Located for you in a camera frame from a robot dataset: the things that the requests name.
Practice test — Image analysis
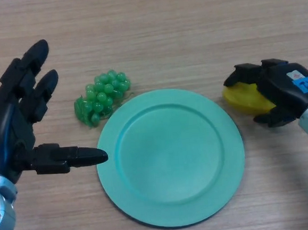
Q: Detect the yellow starfruit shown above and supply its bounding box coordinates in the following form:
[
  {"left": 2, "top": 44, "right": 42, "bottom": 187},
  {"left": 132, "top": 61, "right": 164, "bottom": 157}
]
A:
[{"left": 220, "top": 81, "right": 277, "bottom": 118}]

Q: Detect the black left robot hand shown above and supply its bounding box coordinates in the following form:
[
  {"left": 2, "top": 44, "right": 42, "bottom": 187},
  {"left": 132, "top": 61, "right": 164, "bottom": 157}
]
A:
[{"left": 0, "top": 35, "right": 110, "bottom": 185}]

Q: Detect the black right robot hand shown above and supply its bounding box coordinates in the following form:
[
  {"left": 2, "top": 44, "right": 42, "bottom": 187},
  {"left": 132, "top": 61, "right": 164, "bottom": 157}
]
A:
[{"left": 221, "top": 56, "right": 308, "bottom": 132}]

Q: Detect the green grape bunch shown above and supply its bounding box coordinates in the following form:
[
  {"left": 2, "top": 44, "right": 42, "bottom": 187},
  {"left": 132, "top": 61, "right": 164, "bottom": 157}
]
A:
[{"left": 71, "top": 68, "right": 134, "bottom": 129}]

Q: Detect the green round plate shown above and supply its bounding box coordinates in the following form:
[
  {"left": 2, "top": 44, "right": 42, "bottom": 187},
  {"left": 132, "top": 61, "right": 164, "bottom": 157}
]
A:
[{"left": 91, "top": 83, "right": 251, "bottom": 230}]

